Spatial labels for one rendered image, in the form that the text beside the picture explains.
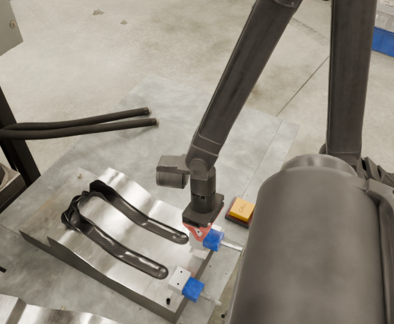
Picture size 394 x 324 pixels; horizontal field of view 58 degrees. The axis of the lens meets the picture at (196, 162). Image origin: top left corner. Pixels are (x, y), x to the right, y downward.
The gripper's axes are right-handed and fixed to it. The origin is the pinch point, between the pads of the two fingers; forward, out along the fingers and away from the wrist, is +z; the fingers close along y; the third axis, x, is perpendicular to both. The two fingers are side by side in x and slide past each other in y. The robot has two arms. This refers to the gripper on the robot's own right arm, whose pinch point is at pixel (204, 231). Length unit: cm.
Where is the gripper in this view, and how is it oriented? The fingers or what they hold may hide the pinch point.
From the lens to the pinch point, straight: 89.1
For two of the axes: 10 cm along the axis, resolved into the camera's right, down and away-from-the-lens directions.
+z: 0.2, 7.8, 6.2
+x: 8.9, 2.6, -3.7
